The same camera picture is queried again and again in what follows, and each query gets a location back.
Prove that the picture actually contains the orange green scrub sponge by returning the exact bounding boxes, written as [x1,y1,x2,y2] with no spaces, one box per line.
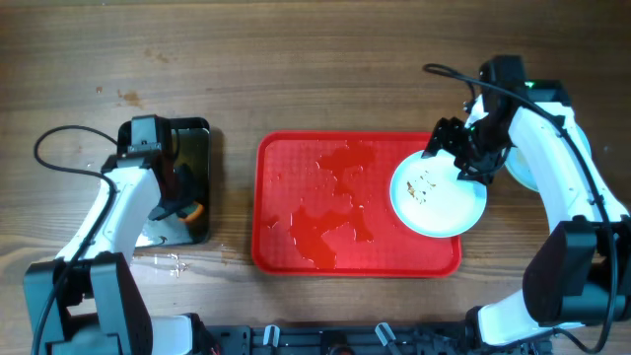
[176,201,205,224]

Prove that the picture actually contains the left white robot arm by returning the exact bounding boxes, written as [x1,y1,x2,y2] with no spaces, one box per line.
[24,115,215,354]

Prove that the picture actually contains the black mounting rail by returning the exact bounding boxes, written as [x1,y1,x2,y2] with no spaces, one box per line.
[206,322,474,355]

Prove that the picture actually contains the black water basin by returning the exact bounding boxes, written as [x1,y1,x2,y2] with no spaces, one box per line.
[114,117,211,248]

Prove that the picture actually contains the light blue plate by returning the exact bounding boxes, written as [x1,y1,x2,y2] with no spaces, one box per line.
[389,150,487,239]
[505,125,592,192]

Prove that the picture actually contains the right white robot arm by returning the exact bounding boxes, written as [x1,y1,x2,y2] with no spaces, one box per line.
[425,55,630,353]

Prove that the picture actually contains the red plastic tray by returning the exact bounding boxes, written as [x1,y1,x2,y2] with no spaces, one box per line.
[251,131,462,278]

